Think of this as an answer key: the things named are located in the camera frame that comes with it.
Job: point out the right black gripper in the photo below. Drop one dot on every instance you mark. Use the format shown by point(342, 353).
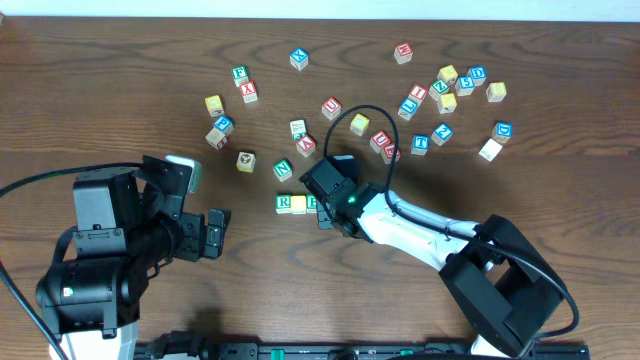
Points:
point(324, 216)

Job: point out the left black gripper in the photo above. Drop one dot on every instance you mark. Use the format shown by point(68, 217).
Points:
point(191, 236)

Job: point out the green B block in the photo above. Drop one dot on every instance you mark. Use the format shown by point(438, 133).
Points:
point(311, 204)

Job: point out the yellow O block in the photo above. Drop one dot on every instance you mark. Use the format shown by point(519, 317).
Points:
point(298, 204)

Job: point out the green R block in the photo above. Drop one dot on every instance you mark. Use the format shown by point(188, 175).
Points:
point(283, 204)

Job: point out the blue T block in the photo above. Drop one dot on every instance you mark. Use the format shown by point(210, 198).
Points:
point(420, 144)

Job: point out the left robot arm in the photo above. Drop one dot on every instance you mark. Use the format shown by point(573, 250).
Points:
point(92, 308)

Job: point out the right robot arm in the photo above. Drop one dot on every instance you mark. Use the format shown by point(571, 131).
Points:
point(503, 286)

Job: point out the green N block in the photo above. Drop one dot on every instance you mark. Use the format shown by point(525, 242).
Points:
point(283, 170)

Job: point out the wood picture block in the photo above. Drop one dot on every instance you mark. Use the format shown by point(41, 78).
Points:
point(246, 162)

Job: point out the plain wood red-sided block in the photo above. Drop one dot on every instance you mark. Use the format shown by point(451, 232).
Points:
point(216, 139)

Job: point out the red A block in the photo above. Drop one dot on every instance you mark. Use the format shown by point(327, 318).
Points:
point(306, 145)

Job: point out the blue P block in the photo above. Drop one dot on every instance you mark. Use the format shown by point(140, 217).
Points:
point(224, 124)

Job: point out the red E block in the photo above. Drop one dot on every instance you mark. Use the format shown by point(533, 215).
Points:
point(389, 153)

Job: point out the wood block green side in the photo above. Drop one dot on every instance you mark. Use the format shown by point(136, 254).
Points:
point(298, 129)

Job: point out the red U block lower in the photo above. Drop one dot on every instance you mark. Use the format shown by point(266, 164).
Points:
point(379, 140)

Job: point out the red u block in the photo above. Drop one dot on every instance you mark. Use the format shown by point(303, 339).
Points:
point(331, 108)
point(379, 140)

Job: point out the yellow block far left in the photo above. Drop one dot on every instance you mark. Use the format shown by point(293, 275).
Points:
point(214, 105)

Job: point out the yellow block centre lower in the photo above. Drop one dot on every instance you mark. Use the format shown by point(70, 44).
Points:
point(359, 124)

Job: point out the red U block upper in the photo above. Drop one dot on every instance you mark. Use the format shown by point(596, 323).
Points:
point(331, 108)

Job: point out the red Y block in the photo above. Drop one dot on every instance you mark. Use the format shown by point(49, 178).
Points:
point(249, 92)

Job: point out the green F block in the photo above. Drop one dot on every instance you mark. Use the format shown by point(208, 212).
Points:
point(240, 75)

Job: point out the blue L block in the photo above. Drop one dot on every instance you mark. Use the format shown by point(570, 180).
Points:
point(407, 109)

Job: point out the blue 2 block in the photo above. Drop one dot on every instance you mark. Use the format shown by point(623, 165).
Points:
point(441, 134)

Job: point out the red I block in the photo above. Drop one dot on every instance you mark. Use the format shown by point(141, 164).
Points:
point(418, 94)

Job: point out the blue X block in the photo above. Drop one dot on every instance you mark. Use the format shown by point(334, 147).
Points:
point(299, 59)

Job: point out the yellow block below Z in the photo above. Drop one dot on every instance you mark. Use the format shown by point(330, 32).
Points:
point(446, 103)

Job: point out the green Z block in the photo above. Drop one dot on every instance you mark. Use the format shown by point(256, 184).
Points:
point(437, 89)

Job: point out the plain wood block right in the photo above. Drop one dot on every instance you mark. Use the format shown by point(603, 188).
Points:
point(490, 150)

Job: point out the red H block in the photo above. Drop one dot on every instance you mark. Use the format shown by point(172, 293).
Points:
point(403, 53)

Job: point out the yellow block top right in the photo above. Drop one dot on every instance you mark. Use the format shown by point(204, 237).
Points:
point(448, 74)

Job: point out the blue 5 block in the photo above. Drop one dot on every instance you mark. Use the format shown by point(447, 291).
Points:
point(464, 86)

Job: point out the blue D block lower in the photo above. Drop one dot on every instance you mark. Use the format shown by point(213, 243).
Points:
point(502, 132)

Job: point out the blue d block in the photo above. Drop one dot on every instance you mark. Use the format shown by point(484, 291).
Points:
point(478, 75)
point(502, 132)

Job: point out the blue D block upper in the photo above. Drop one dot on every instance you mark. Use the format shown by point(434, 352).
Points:
point(478, 75)

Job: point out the yellow 8 block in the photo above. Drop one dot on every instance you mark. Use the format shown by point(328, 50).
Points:
point(496, 92)

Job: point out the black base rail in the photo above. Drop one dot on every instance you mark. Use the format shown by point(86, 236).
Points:
point(189, 345)

